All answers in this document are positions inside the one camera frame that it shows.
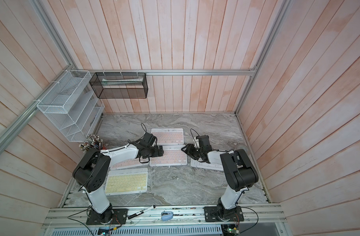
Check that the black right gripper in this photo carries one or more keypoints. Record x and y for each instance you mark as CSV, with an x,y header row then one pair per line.
x,y
189,150

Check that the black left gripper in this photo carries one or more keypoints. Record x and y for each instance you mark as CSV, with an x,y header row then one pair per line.
x,y
157,154

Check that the pink keyboard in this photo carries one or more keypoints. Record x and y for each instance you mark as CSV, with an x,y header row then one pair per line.
x,y
168,136
173,156
128,164

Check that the yellow key keyboard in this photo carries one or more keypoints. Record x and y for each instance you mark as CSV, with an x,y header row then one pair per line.
x,y
128,181

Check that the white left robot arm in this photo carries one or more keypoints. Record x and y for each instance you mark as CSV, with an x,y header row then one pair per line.
x,y
92,170

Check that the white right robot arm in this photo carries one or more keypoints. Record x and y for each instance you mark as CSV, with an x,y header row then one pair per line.
x,y
239,172

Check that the white key keyboard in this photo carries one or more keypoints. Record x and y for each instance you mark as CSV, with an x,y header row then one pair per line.
x,y
204,165

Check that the clear tape roll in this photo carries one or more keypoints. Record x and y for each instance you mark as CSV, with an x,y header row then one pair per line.
x,y
245,148

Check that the red pen cup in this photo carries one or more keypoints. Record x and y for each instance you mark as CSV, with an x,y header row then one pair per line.
x,y
92,141

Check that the black mesh basket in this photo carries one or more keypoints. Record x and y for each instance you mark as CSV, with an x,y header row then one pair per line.
x,y
129,85

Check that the black marker pen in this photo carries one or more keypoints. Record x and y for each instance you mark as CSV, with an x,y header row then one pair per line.
x,y
141,212

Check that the blue tape dispenser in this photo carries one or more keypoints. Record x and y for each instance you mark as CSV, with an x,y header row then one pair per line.
x,y
167,215

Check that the white wire mesh shelf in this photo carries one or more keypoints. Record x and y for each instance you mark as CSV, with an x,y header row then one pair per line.
x,y
73,110

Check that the aluminium mounting rail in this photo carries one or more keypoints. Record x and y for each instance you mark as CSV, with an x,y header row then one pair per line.
x,y
71,217

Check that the aluminium frame bar back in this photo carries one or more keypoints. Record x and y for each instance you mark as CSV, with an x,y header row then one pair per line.
x,y
180,72

